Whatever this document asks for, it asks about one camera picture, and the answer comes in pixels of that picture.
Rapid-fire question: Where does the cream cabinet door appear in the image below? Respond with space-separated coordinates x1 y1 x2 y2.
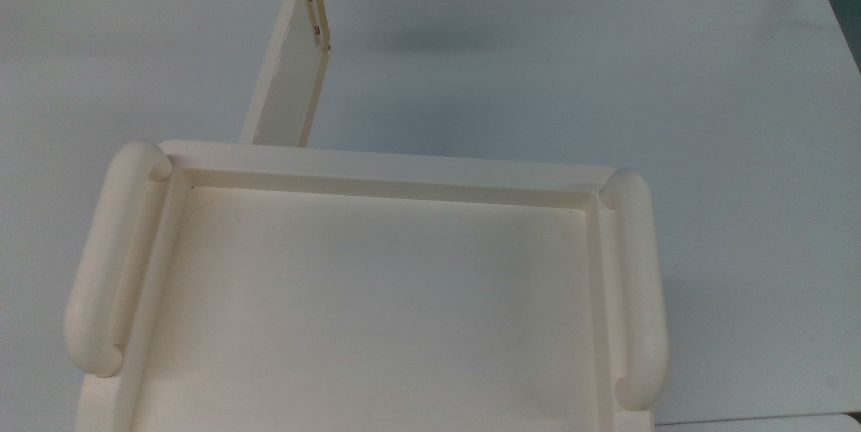
239 0 332 148

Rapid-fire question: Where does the cream door handle bar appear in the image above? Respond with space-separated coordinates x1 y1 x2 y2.
302 0 332 51

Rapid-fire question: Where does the cream rounded cabinet side handle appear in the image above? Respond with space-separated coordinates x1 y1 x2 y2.
65 141 174 379
599 169 669 412

